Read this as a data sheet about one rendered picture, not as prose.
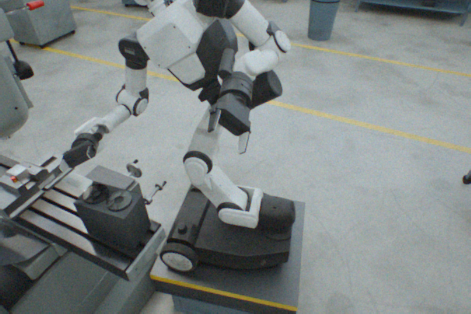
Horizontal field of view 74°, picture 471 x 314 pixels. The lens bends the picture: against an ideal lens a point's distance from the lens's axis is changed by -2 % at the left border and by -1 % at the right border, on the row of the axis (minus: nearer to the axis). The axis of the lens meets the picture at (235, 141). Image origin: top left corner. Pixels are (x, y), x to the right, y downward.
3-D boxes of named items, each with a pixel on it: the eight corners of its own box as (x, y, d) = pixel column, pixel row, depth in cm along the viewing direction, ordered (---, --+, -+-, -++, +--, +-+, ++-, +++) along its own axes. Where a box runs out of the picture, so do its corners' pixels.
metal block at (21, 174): (22, 174, 140) (17, 164, 136) (32, 177, 138) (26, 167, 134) (12, 181, 136) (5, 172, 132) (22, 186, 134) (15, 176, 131)
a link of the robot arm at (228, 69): (231, 108, 94) (236, 82, 101) (258, 92, 88) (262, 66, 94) (202, 85, 88) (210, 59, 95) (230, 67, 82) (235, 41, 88)
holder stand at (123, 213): (106, 210, 134) (92, 177, 121) (151, 224, 129) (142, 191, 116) (87, 233, 125) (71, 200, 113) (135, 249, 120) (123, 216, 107)
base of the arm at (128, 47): (146, 51, 139) (136, 26, 132) (169, 49, 133) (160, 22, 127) (125, 66, 128) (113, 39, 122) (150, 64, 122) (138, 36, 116)
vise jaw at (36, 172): (30, 165, 146) (26, 158, 143) (49, 172, 142) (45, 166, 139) (18, 173, 142) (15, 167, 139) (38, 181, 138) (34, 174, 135)
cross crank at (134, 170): (132, 169, 205) (129, 155, 197) (147, 175, 201) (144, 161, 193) (115, 186, 193) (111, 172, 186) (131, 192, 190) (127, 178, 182)
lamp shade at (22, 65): (38, 72, 124) (31, 57, 120) (26, 80, 119) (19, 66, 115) (22, 71, 125) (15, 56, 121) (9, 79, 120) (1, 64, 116)
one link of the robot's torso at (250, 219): (263, 202, 178) (263, 186, 170) (256, 232, 163) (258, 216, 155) (227, 196, 182) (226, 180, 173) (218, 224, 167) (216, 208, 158)
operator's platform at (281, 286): (297, 237, 231) (305, 202, 206) (289, 338, 180) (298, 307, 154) (195, 219, 244) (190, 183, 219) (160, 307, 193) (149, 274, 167)
